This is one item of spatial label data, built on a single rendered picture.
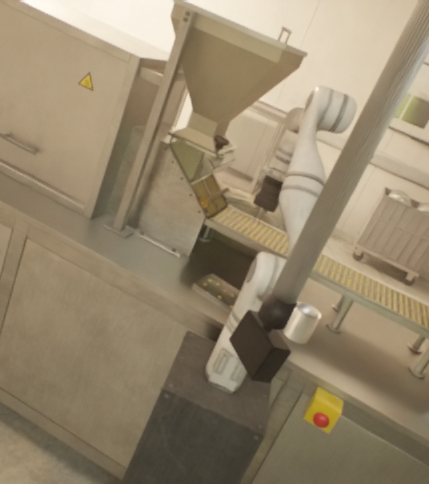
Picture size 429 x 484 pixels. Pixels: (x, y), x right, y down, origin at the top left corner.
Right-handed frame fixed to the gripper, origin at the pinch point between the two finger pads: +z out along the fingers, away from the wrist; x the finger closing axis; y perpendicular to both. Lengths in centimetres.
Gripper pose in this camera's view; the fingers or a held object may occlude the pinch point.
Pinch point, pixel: (254, 225)
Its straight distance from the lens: 159.9
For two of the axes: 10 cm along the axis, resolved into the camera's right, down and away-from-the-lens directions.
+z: -3.6, 8.6, 3.7
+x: -8.7, -4.5, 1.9
